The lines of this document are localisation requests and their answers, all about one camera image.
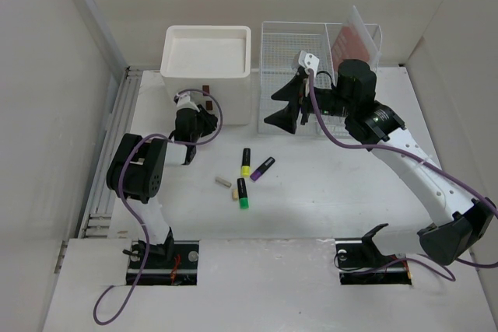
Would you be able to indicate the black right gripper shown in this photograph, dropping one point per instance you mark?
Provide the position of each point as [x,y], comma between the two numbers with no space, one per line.
[292,91]

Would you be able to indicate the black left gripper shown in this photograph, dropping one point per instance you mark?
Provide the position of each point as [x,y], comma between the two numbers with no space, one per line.
[208,121]

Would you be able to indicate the white drawer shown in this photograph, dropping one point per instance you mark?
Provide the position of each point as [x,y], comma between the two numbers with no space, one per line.
[236,108]
[221,89]

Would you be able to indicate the white top drawer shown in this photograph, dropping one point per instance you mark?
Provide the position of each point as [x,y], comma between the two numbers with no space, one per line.
[221,89]

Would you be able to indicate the grey eraser stick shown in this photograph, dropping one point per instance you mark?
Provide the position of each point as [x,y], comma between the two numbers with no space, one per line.
[223,182]

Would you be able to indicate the yellow highlighter marker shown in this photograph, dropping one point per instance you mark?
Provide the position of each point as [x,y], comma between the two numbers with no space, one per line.
[245,170]

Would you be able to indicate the purple highlighter marker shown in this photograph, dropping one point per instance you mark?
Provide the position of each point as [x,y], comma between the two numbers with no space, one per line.
[262,169]

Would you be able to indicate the clear mesh document pouch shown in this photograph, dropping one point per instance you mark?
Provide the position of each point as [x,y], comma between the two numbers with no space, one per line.
[357,40]

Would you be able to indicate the green highlighter marker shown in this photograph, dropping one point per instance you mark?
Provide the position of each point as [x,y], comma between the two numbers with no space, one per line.
[242,194]

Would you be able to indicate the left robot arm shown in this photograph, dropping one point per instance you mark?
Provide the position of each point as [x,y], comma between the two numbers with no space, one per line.
[136,172]

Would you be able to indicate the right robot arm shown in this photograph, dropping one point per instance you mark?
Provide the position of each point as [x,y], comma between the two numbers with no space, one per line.
[460,215]

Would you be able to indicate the white drawer organizer body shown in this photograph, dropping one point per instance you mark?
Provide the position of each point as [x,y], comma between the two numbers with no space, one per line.
[209,52]

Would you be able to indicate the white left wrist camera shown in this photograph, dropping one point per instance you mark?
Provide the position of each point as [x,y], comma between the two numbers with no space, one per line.
[184,101]

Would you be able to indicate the white wire mesh file rack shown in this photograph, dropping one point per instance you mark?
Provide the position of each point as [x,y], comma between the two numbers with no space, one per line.
[280,43]

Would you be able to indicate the aluminium rail frame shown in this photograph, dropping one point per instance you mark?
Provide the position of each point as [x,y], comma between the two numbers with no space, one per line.
[97,212]

